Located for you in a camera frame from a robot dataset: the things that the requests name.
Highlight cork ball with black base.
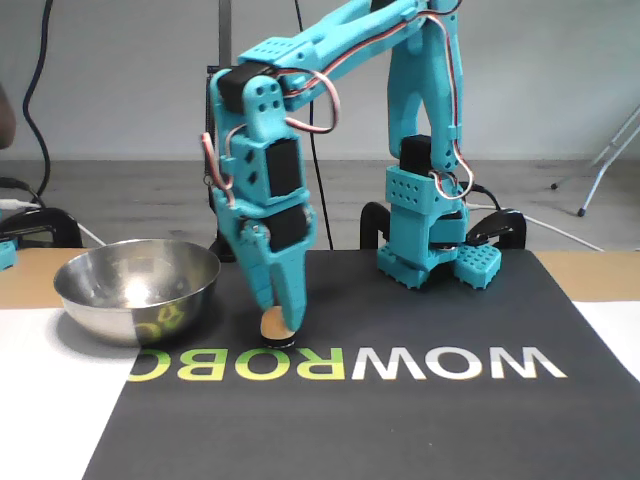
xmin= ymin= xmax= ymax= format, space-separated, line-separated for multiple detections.
xmin=259 ymin=305 xmax=297 ymax=350

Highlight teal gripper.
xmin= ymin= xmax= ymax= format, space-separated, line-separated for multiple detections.
xmin=213 ymin=191 xmax=318 ymax=335

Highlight teal plastic part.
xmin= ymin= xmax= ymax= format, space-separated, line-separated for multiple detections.
xmin=0 ymin=238 xmax=19 ymax=271

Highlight white paper sheet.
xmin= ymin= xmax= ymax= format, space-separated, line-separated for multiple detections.
xmin=571 ymin=299 xmax=640 ymax=384
xmin=0 ymin=305 xmax=146 ymax=480

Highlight black table clamp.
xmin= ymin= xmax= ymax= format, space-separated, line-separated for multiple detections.
xmin=464 ymin=209 xmax=528 ymax=250
xmin=0 ymin=207 xmax=84 ymax=249
xmin=359 ymin=201 xmax=409 ymax=250

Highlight black WOWROBO mat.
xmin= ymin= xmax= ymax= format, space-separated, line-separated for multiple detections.
xmin=82 ymin=249 xmax=640 ymax=480

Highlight black spring lamp stand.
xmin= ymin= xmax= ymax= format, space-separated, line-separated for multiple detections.
xmin=202 ymin=0 xmax=246 ymax=264

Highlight black power cable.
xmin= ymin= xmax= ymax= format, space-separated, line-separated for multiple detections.
xmin=459 ymin=182 xmax=501 ymax=211

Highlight white metal stand legs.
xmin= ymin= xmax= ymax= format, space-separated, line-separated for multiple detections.
xmin=549 ymin=104 xmax=640 ymax=219

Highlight metal bowl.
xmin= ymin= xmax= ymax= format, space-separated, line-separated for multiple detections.
xmin=53 ymin=238 xmax=222 ymax=349

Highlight teal robot base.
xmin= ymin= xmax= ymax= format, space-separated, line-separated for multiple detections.
xmin=377 ymin=204 xmax=503 ymax=292

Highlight thick black hanging cable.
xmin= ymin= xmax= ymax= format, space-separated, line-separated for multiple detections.
xmin=20 ymin=0 xmax=55 ymax=209

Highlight white floor cable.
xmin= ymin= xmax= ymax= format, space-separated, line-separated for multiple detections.
xmin=522 ymin=217 xmax=606 ymax=252

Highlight thin black hanging cable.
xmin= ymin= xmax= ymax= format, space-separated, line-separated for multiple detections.
xmin=293 ymin=0 xmax=335 ymax=251

